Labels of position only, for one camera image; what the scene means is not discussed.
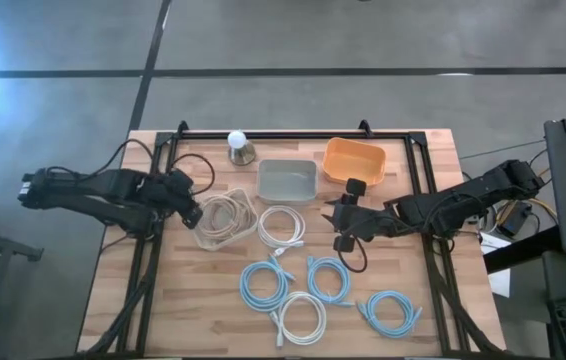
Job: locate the white paper sheet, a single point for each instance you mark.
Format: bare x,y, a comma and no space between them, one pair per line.
497,270

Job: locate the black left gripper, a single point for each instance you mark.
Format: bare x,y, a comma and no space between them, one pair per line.
183,192

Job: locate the black aluminium rig frame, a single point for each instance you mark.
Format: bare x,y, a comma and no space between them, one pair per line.
313,135

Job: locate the orange plastic bin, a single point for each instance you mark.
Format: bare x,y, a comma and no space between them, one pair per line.
353,160

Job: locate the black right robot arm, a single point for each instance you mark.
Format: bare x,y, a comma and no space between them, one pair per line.
463,205

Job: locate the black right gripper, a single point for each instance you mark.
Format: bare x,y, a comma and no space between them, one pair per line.
370,220

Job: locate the light grey plastic bin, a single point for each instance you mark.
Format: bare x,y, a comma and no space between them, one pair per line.
288,182

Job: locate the white plastic bin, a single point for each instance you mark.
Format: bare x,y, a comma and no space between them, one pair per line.
224,220

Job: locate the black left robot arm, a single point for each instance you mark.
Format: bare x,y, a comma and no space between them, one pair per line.
103,187

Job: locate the white globe lamp on stand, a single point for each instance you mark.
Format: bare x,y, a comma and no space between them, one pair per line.
236,139

